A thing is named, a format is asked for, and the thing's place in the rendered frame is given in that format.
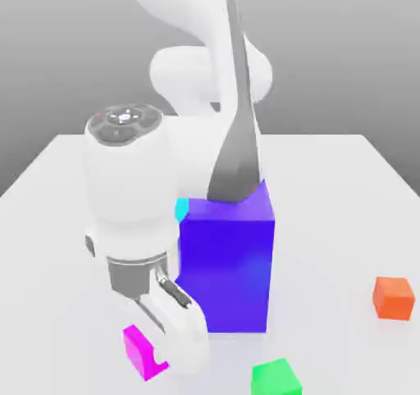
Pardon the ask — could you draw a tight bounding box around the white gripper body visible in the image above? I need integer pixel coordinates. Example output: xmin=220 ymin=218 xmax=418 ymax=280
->
xmin=135 ymin=290 xmax=212 ymax=375

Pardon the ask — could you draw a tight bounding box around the small magenta cube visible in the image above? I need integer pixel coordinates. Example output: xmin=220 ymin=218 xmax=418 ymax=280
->
xmin=122 ymin=324 xmax=171 ymax=383

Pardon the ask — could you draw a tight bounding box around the small green cube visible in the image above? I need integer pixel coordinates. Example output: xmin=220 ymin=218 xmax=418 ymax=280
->
xmin=250 ymin=357 xmax=304 ymax=395

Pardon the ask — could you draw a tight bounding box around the small cyan cube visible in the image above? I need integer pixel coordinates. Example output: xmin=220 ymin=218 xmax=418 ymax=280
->
xmin=175 ymin=197 xmax=191 ymax=223

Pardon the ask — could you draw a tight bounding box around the small orange cube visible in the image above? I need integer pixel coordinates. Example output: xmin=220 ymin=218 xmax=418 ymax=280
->
xmin=372 ymin=275 xmax=417 ymax=322

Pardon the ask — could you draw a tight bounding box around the large blue box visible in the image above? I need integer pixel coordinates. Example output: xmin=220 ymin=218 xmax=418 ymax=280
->
xmin=174 ymin=178 xmax=276 ymax=334

